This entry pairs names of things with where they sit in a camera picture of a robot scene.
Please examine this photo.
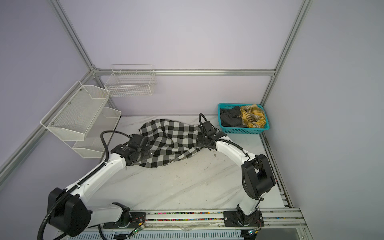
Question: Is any black white checkered shirt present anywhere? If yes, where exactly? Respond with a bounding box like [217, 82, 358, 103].
[134, 119, 200, 168]

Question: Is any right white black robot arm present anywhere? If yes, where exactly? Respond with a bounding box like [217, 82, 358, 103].
[198, 121, 276, 226]

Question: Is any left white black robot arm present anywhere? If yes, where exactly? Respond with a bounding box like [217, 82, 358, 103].
[37, 131, 152, 240]

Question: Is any teal plastic basket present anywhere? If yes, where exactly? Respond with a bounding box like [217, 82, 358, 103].
[218, 103, 270, 135]

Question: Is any dark grey shirt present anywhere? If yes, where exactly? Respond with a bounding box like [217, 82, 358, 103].
[220, 106, 245, 128]

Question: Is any white mesh lower shelf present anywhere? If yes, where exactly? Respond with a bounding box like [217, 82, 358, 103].
[72, 107, 121, 159]

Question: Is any white mesh shelf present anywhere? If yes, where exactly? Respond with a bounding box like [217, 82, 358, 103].
[40, 81, 110, 142]
[72, 107, 121, 159]

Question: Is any yellow plaid shirt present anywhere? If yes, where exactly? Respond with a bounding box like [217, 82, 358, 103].
[240, 105, 267, 129]

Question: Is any white mesh upper shelf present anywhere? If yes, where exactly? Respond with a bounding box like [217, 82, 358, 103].
[40, 81, 110, 142]

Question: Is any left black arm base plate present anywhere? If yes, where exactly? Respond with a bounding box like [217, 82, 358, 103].
[103, 212, 146, 229]

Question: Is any white wire basket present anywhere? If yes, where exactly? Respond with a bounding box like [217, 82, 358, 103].
[105, 65, 157, 97]

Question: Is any aluminium frame back bar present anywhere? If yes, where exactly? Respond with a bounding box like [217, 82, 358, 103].
[94, 69, 276, 77]

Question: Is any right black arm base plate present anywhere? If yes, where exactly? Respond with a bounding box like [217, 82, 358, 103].
[224, 210, 265, 228]

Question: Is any white slotted cable duct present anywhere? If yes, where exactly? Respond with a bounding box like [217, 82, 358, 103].
[63, 229, 244, 240]

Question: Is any aluminium mounting rail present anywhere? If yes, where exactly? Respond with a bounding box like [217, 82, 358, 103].
[58, 207, 308, 232]

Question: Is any left black corrugated cable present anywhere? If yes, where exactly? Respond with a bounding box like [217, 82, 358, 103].
[37, 130, 132, 240]

